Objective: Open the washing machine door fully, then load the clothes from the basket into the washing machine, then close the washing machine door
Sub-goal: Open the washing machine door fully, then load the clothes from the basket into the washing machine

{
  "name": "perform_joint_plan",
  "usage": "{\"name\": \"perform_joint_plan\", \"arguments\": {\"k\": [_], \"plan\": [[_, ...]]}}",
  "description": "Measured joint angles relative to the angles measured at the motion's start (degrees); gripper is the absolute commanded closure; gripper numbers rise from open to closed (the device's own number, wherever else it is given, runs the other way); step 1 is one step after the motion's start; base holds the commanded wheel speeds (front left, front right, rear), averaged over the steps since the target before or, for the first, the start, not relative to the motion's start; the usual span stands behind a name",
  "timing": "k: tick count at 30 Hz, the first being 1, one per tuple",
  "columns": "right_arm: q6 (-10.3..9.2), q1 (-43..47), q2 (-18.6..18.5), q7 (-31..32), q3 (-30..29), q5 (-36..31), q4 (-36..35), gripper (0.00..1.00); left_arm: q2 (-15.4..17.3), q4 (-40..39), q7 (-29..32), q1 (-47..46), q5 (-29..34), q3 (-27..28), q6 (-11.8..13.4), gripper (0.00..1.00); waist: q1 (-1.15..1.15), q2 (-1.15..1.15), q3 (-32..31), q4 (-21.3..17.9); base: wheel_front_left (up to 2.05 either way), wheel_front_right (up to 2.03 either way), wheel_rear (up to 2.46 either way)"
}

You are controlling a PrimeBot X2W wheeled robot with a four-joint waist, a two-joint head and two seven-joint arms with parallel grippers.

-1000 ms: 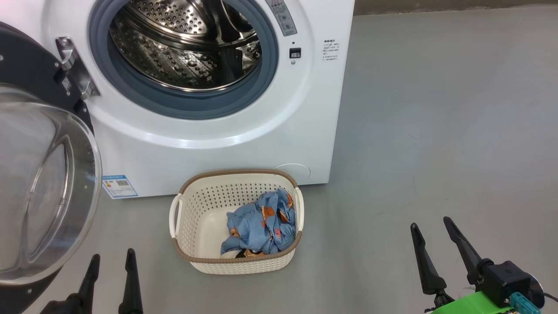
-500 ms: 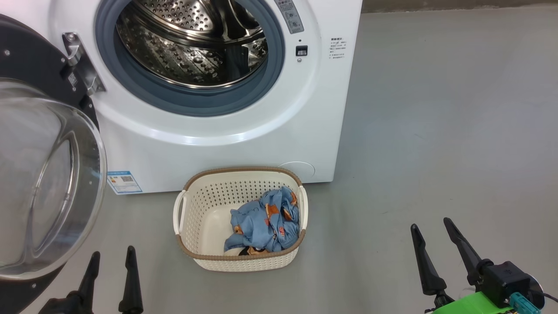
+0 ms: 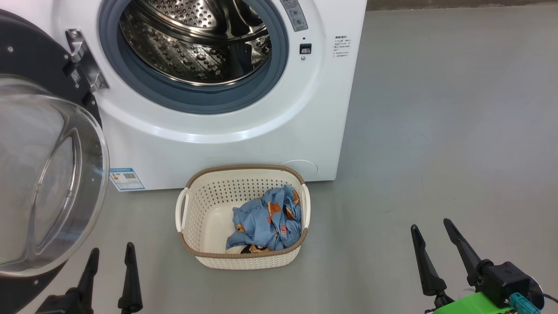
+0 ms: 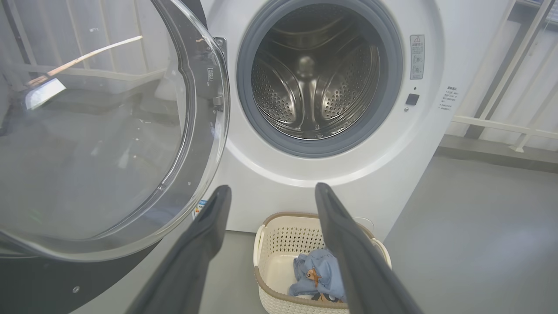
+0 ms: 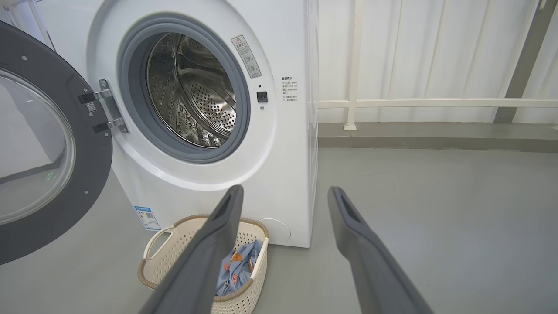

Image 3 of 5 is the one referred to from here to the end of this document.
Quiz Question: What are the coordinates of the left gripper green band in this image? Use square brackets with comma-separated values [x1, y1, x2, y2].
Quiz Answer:
[35, 242, 144, 314]

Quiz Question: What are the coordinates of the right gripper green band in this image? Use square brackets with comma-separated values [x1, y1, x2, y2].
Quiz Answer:
[410, 218, 545, 314]

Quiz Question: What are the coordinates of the black round glass washer door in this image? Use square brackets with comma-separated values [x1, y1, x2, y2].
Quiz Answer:
[0, 9, 110, 314]

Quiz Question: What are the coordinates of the blue cartoon print garment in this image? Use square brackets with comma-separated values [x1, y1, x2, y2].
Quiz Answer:
[225, 185, 303, 254]

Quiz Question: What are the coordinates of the cream perforated laundry basket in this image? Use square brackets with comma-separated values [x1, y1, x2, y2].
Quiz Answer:
[175, 164, 311, 270]

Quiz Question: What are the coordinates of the white front-load washing machine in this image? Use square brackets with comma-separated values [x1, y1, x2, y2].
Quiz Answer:
[17, 0, 367, 191]

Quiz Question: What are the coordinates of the grey rubber door seal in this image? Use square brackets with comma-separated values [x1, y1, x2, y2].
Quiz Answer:
[98, 0, 289, 115]

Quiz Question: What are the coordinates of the silver door hinge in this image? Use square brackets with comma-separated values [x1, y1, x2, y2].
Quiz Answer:
[65, 28, 109, 92]

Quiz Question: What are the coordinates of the blue energy label sticker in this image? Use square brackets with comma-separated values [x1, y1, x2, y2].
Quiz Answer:
[109, 167, 146, 192]

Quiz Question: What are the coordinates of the round white filter cover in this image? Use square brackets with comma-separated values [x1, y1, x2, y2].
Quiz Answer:
[281, 160, 319, 182]

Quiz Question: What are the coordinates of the perforated steel drum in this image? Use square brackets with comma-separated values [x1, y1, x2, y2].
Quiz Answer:
[119, 0, 273, 87]

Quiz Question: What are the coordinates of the grey warning sticker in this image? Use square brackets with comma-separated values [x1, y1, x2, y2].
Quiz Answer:
[280, 0, 309, 32]

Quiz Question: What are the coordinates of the teal cable connector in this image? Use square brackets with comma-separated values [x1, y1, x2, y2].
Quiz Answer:
[509, 293, 541, 314]

